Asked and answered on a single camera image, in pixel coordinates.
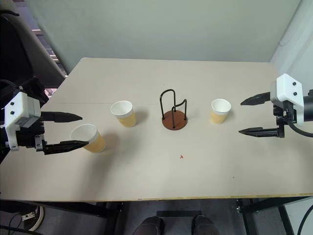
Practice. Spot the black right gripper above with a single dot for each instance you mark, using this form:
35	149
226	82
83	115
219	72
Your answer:
286	112

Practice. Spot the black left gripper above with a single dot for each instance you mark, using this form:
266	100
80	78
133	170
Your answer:
29	137

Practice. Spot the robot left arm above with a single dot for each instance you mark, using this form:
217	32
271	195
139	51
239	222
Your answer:
3	147

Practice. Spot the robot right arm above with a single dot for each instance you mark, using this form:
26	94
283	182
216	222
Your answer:
308	105

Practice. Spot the yellow and white paper cup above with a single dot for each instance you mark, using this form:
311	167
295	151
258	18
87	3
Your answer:
127	118
96	144
218	117

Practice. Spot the black and white sneaker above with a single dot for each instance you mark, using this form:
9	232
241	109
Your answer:
34	218

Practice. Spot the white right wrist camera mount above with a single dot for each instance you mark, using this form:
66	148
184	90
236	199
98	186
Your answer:
284	88

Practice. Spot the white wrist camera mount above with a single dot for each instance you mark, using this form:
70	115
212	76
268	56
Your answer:
284	88
18	110

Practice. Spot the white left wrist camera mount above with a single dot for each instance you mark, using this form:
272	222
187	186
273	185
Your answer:
18	110

